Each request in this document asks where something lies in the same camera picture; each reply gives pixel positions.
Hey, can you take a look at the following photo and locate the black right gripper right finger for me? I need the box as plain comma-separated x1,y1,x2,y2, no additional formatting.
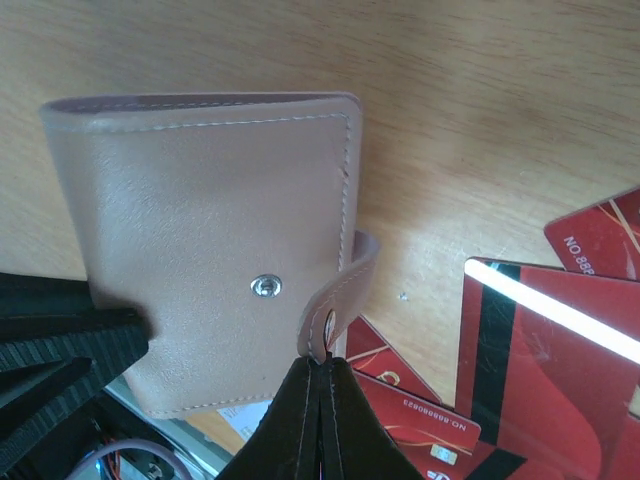
218,356,422,480

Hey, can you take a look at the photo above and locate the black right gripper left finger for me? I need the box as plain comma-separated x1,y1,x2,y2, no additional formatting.
1,273,149,475

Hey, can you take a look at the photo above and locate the white card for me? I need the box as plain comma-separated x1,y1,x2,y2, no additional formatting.
217,400,272,441

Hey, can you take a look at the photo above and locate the pink leather card holder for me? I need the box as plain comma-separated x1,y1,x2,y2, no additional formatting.
40,92,379,418

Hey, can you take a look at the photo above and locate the red VIP card under pile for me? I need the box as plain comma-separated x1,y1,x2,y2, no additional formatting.
346,316,442,403

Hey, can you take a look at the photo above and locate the red VIP card left pile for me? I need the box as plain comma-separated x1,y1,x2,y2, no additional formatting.
354,371,481,479

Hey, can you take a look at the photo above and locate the dark red magstripe card centre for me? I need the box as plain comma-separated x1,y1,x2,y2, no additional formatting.
455,258,639,479

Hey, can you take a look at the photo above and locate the red VIP card top pile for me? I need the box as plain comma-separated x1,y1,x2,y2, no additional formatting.
544,187,639,281

